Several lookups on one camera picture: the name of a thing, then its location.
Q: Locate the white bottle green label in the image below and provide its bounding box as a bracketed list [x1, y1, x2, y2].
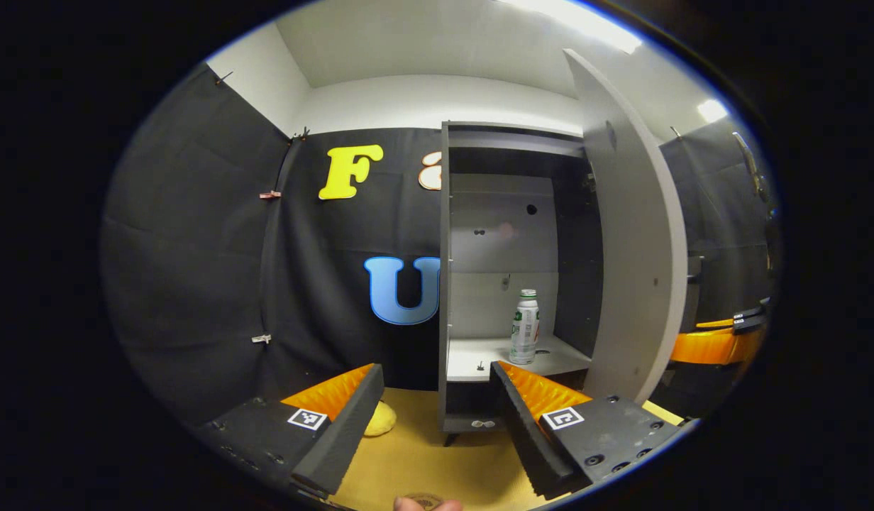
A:
[509, 289, 541, 366]

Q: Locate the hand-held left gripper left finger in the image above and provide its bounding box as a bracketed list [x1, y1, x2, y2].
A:
[196, 363, 386, 499]

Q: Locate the black backdrop cloth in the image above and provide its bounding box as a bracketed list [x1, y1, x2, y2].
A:
[100, 62, 782, 427]

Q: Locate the yellow round object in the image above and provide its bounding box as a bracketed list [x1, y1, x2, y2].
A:
[363, 400, 398, 438]

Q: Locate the dark metal stand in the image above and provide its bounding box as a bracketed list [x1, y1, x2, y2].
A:
[731, 131, 771, 207]

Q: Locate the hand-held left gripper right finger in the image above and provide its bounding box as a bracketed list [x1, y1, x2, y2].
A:
[489, 360, 693, 501]

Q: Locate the grey cabinet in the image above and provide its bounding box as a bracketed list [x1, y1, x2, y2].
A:
[437, 121, 604, 446]

